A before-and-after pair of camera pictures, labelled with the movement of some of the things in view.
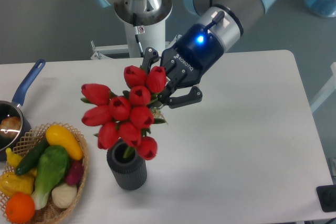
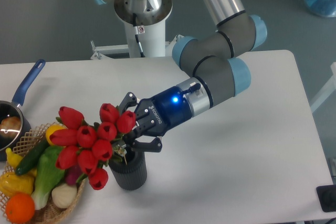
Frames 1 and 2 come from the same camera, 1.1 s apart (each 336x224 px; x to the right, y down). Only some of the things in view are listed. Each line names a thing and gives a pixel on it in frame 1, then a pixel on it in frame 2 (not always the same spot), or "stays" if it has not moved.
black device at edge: (327, 196) stays
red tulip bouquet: (126, 116) to (90, 145)
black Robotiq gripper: (197, 51) to (157, 115)
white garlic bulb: (64, 195) stays
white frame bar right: (330, 87) stays
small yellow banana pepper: (13, 159) stays
